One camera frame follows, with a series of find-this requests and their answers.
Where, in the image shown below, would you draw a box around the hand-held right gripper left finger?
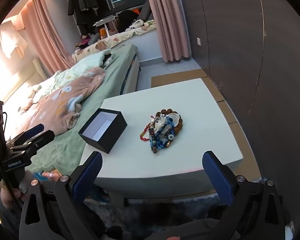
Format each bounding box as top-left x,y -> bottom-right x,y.
19,151 -> 104,240

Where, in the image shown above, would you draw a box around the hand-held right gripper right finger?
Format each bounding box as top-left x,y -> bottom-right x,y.
202,151 -> 287,240

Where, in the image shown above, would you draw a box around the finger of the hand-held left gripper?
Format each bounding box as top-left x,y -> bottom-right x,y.
6,124 -> 44,148
14,130 -> 55,157

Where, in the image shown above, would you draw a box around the black jewelry box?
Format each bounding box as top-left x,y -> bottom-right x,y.
78,108 -> 128,154

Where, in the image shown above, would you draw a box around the pile of beaded bracelets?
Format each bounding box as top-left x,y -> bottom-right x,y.
139,109 -> 185,153

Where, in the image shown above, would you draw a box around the person's left hand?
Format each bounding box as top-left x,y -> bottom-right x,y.
0,180 -> 24,207

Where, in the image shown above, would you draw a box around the pink duck print blanket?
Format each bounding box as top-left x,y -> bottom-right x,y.
5,67 -> 107,140

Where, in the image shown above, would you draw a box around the white table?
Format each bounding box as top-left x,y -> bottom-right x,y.
79,78 -> 244,199

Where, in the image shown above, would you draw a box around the flat cardboard sheet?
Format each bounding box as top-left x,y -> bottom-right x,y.
151,69 -> 262,182

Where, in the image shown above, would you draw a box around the light green pillow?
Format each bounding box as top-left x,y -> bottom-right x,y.
27,49 -> 115,100

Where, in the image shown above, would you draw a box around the bed with green sheet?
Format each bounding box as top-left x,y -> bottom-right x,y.
0,44 -> 140,180

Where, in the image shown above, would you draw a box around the hanging white cloth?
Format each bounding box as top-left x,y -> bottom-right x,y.
0,21 -> 28,58

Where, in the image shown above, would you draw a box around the wide pink curtain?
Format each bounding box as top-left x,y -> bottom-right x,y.
22,0 -> 77,77

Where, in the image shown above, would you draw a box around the cream floral quilt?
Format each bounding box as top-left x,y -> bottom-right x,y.
72,20 -> 157,61

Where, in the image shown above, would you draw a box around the white folding stand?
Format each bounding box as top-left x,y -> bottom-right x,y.
93,15 -> 118,34

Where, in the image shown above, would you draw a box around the hanging black clothes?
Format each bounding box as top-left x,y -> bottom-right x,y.
67,0 -> 113,33

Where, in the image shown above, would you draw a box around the black bag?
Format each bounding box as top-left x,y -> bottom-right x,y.
118,10 -> 141,33

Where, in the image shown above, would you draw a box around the dark brown wardrobe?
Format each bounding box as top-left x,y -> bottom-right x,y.
177,0 -> 300,185

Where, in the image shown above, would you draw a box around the narrow pink curtain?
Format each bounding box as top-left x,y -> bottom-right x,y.
142,0 -> 193,63

